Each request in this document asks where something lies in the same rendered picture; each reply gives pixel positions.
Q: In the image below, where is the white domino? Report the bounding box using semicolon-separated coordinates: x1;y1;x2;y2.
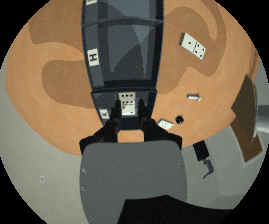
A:
179;33;206;60
156;119;174;129
119;92;135;115

